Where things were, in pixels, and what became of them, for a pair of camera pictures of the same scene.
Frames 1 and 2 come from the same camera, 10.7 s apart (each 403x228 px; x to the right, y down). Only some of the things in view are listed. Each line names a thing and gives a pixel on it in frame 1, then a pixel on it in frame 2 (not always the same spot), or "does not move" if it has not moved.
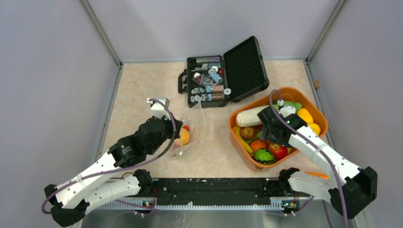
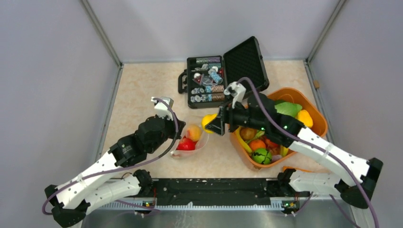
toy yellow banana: [236, 130] does not move
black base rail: [215, 190] does not move
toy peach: [184, 138] → [194, 132]
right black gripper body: [272, 137] → [239, 116]
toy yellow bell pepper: [304, 113] does not move
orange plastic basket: [296, 94] does not move
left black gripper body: [168, 134] does not move
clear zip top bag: [192, 129] → [204, 140]
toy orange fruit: [256, 144] does not move
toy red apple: [279, 151] → [186, 144]
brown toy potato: [248, 132] does not move
